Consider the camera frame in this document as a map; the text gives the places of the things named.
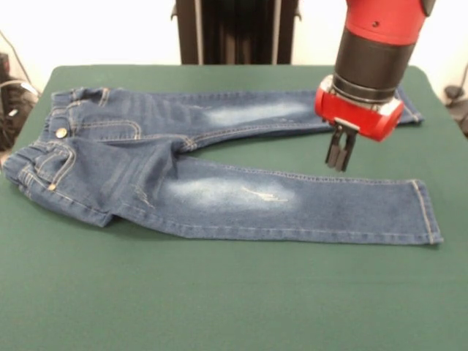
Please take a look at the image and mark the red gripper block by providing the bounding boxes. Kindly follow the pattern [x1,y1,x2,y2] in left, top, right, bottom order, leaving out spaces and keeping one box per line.
[314,75,405,173]

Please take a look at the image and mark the blue denim jeans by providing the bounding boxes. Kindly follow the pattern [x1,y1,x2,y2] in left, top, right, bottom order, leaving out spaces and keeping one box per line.
[1,82,445,246]

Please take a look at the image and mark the black round stand base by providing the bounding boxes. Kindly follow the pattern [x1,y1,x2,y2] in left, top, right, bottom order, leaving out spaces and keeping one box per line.
[443,61,468,138]

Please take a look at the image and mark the dark green table cloth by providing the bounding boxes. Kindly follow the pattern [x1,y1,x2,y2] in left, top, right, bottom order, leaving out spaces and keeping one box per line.
[0,64,468,351]

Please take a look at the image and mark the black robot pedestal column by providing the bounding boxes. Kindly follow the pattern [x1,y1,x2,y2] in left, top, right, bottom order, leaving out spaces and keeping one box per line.
[170,0,303,66]

